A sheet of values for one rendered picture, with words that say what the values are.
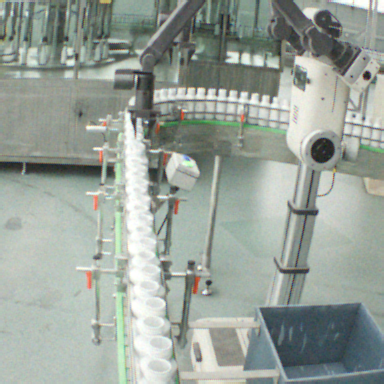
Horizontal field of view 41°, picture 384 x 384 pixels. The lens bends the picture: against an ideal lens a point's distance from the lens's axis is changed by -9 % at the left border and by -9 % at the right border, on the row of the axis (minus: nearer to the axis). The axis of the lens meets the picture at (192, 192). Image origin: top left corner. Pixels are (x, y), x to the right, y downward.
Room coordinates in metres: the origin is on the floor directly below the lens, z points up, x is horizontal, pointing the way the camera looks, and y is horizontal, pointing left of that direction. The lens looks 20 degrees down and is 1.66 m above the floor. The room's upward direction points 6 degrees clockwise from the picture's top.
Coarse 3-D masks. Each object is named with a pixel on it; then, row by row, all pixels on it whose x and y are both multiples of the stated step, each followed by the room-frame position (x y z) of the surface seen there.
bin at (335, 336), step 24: (264, 312) 1.16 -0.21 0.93; (288, 312) 1.17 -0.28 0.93; (312, 312) 1.18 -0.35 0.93; (336, 312) 1.19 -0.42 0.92; (360, 312) 1.19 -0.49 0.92; (264, 336) 1.05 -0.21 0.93; (288, 336) 1.17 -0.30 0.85; (312, 336) 1.18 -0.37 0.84; (336, 336) 1.19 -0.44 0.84; (360, 336) 1.15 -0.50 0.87; (264, 360) 1.01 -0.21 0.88; (288, 360) 1.17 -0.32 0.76; (312, 360) 1.18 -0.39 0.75; (336, 360) 1.20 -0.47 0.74; (360, 360) 1.10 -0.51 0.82
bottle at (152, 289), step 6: (144, 282) 0.86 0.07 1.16; (150, 282) 0.86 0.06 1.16; (156, 282) 0.86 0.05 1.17; (138, 288) 0.84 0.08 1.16; (144, 288) 0.86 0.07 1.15; (150, 288) 0.86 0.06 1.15; (156, 288) 0.84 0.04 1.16; (138, 294) 0.84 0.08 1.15; (144, 294) 0.83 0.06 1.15; (150, 294) 0.83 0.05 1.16; (156, 294) 0.83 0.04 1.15; (138, 300) 0.84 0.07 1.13; (144, 300) 0.83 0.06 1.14; (132, 306) 0.83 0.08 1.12; (138, 306) 0.83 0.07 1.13; (132, 312) 0.83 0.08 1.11; (138, 312) 0.82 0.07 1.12; (132, 318) 0.83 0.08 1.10; (138, 318) 0.82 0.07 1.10; (132, 324) 0.83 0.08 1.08
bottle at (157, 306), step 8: (144, 304) 0.79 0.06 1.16; (152, 304) 0.80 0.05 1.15; (160, 304) 0.80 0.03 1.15; (144, 312) 0.78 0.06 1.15; (152, 312) 0.77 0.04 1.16; (160, 312) 0.77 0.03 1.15; (136, 328) 0.78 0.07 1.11; (168, 328) 0.78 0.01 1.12; (136, 336) 0.77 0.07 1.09; (168, 336) 0.78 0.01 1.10
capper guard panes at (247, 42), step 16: (208, 0) 6.54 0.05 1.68; (224, 0) 6.57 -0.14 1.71; (240, 0) 6.60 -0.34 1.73; (256, 0) 6.63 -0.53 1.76; (208, 16) 6.54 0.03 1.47; (240, 16) 6.60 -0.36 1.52; (256, 16) 6.64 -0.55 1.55; (208, 32) 6.55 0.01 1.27; (240, 32) 6.61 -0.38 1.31; (256, 32) 6.64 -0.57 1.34; (208, 48) 6.55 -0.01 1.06; (224, 48) 6.58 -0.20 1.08; (240, 48) 6.61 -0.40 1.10; (256, 48) 6.64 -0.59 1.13; (272, 48) 6.67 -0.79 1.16; (256, 64) 6.65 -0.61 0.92; (272, 64) 6.68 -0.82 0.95
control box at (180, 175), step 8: (176, 160) 1.73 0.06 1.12; (184, 160) 1.77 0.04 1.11; (192, 160) 1.82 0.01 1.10; (168, 168) 1.77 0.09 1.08; (176, 168) 1.68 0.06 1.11; (184, 168) 1.68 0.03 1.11; (192, 168) 1.71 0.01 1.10; (168, 176) 1.72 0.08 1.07; (176, 176) 1.68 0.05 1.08; (184, 176) 1.68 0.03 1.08; (192, 176) 1.69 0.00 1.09; (176, 184) 1.68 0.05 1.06; (184, 184) 1.69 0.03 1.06; (192, 184) 1.69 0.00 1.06; (160, 208) 1.74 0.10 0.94
